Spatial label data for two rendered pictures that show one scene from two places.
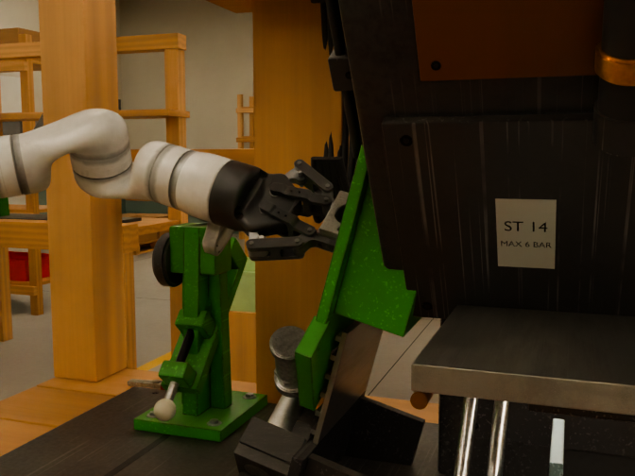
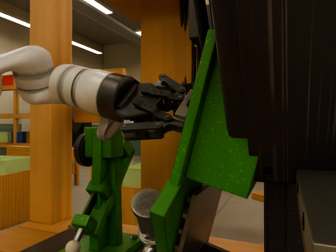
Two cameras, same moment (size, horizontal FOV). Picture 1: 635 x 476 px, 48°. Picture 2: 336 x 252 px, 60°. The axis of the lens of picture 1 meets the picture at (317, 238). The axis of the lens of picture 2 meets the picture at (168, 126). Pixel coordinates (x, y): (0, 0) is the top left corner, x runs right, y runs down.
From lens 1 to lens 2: 35 cm
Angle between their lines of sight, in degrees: 7
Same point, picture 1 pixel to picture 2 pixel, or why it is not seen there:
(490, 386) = not seen: outside the picture
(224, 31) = not seen: hidden behind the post
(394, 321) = (238, 184)
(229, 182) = (110, 84)
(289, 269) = (160, 158)
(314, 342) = (167, 202)
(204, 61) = not seen: hidden behind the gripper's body
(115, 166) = (41, 82)
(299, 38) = (166, 22)
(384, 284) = (228, 151)
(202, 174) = (93, 80)
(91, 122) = (24, 51)
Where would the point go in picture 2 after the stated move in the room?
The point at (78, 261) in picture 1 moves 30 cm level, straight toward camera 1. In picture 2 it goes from (44, 154) to (24, 168)
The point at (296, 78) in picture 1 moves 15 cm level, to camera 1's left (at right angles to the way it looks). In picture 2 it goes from (165, 45) to (105, 46)
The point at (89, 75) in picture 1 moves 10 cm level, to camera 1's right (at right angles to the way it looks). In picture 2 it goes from (54, 52) to (87, 52)
